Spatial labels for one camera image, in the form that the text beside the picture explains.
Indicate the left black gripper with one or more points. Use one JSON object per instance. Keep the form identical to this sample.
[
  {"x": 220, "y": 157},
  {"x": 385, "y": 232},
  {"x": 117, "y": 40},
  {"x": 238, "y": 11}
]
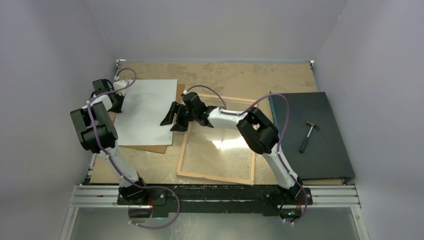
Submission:
[{"x": 122, "y": 98}]

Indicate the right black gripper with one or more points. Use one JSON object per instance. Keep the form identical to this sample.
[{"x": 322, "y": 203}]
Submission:
[{"x": 180, "y": 126}]

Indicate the brown backing board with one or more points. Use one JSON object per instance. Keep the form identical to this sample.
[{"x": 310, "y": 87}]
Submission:
[{"x": 159, "y": 149}]

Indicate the printed photo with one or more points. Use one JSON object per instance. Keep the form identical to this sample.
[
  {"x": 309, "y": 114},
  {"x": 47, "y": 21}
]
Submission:
[{"x": 145, "y": 112}]

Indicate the wooden picture frame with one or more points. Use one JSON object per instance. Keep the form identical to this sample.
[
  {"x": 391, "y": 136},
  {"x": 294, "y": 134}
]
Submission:
[{"x": 182, "y": 159}]

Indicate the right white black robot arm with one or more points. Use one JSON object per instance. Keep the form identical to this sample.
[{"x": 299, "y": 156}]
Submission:
[{"x": 257, "y": 130}]

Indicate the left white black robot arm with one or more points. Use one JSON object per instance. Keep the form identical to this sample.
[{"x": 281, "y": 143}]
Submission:
[{"x": 96, "y": 133}]

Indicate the small hammer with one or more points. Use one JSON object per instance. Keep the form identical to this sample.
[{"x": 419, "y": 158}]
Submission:
[{"x": 312, "y": 126}]

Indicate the dark blue book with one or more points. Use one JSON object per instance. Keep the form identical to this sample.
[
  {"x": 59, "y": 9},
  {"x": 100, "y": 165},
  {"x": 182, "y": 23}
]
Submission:
[{"x": 325, "y": 156}]

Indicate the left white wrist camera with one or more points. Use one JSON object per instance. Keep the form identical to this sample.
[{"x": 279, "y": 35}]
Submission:
[{"x": 120, "y": 86}]

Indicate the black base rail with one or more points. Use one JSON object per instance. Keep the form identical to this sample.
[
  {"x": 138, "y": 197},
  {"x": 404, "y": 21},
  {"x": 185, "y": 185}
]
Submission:
[{"x": 269, "y": 200}]

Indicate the aluminium frame rails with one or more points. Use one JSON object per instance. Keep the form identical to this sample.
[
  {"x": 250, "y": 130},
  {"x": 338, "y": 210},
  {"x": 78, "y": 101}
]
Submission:
[{"x": 204, "y": 155}]

